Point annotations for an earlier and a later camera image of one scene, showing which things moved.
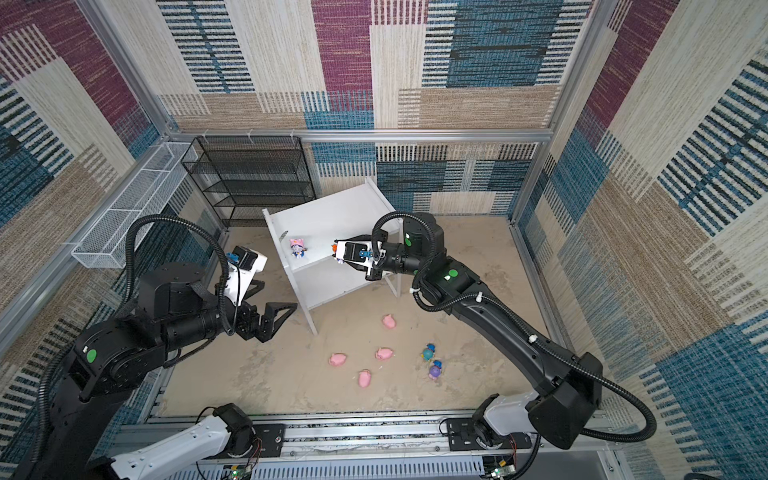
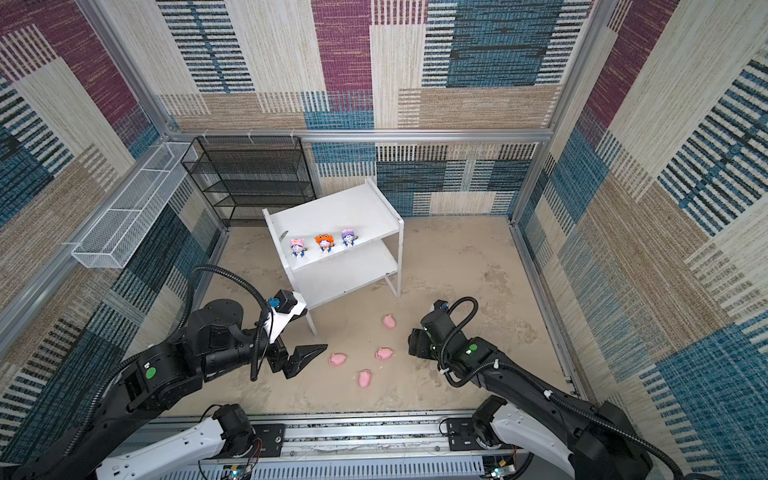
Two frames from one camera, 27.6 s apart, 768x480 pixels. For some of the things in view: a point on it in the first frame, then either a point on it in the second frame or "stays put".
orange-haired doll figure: (334, 249) → (325, 242)
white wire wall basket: (147, 195) stays put
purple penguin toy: (435, 369) → (348, 236)
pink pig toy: (384, 353) stays put
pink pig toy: (389, 321) stays put
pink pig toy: (337, 359) stays put
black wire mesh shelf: (250, 171) stays put
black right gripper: (375, 277) → (418, 341)
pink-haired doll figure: (297, 247) stays put
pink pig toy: (364, 378) stays put
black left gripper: (269, 324) → (297, 361)
